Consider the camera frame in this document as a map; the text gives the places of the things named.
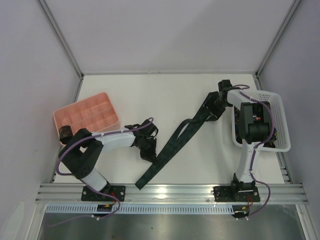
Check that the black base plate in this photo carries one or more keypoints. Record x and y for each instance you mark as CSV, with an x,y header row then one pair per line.
x,y
117,191
224,193

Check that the white slotted cable duct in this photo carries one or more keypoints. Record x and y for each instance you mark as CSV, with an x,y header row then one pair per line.
x,y
194,209

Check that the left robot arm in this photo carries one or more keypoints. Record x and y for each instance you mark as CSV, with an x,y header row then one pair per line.
x,y
82,151

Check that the dark green tie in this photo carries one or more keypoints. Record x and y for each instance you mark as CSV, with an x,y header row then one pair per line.
x,y
182,135

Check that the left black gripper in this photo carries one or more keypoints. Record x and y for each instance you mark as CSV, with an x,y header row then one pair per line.
x,y
147,151

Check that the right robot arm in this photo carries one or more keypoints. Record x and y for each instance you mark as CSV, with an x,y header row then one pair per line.
x,y
244,177

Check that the floral navy tie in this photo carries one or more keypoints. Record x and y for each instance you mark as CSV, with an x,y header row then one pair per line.
x,y
250,123

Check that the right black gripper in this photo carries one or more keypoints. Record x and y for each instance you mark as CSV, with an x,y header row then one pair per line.
x,y
211,107

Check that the white plastic basket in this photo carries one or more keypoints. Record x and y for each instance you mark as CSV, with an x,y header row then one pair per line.
x,y
282,142

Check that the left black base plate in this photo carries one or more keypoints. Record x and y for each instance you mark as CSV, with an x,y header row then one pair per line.
x,y
117,191

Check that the rolled dark brown tie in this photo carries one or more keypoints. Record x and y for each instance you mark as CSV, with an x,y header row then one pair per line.
x,y
65,134

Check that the pink compartment tray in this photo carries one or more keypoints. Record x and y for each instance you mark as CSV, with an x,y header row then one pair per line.
x,y
95,113

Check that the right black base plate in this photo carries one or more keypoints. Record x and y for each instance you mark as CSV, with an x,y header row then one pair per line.
x,y
224,193

